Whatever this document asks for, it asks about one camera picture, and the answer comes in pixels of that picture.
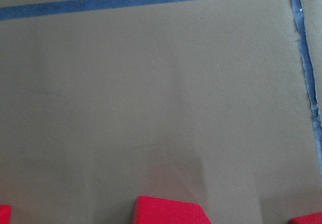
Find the red cube block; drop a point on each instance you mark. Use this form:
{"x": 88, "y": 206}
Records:
{"x": 314, "y": 218}
{"x": 158, "y": 210}
{"x": 5, "y": 214}

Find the long blue tape line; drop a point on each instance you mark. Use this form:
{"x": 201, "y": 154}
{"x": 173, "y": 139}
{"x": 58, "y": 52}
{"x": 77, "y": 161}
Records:
{"x": 309, "y": 75}

